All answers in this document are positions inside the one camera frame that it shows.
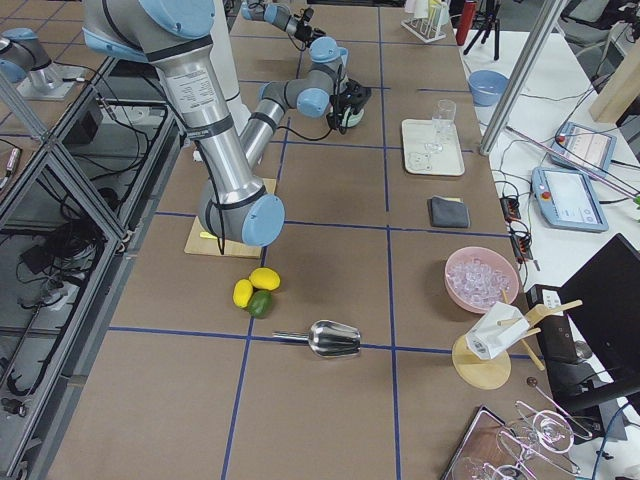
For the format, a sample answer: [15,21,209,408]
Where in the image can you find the blue bowl with fork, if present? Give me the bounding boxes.
[468,70,509,107]

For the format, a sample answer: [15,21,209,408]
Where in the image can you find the black monitor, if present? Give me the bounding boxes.
[546,233,639,413]

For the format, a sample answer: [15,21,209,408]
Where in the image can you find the pink bowl with ice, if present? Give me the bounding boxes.
[444,246,520,314]

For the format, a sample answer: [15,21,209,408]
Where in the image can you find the far blue teach pendant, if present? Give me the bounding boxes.
[551,122,616,175]

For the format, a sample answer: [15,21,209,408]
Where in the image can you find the black tripod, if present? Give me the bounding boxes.
[463,0,501,61]

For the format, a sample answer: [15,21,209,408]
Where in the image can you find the red cylinder bottle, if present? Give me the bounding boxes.
[455,0,477,46]

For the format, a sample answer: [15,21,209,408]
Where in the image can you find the cream bear tray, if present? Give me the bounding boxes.
[401,119,465,177]

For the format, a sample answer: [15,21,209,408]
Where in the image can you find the aluminium frame post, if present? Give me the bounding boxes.
[479,0,566,156]

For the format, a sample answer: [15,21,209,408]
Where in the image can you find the green lime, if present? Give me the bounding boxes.
[246,290,273,318]

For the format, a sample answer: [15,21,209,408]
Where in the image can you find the dark serving tray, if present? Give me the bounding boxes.
[440,405,507,480]

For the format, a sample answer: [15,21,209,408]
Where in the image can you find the grey folded cloth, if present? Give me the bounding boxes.
[427,196,470,228]

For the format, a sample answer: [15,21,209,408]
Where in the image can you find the near blue teach pendant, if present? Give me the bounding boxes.
[531,167,609,233]

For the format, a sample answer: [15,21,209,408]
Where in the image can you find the blue teach pendant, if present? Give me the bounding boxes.
[551,122,616,175]
[531,167,609,233]

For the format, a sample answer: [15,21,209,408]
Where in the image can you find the yellow plastic cup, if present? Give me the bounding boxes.
[429,0,449,27]

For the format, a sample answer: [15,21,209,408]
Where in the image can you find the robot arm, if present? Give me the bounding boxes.
[240,1,326,47]
[83,1,371,247]

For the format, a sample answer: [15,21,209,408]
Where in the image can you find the upside-down wine glasses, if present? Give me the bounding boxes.
[444,398,595,480]

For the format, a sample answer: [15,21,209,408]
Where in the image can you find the black power strip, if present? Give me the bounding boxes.
[526,284,579,364]

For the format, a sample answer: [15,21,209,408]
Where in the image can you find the metal ice scoop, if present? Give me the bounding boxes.
[273,319,361,359]

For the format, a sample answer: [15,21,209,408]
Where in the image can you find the wooden cutting board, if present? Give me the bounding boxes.
[184,178,285,259]

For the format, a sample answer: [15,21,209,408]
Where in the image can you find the yellow lemon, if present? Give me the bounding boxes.
[232,279,254,309]
[248,267,281,291]

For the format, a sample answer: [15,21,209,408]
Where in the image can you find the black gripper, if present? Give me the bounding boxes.
[326,80,371,131]
[293,8,325,46]

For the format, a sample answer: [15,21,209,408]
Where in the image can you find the metal stick green tip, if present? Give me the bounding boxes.
[505,126,639,206]

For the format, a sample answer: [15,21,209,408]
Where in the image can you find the white wire cup rack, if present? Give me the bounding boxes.
[401,0,449,44]

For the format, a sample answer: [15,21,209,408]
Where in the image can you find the clear wine glass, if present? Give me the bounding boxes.
[425,99,456,154]

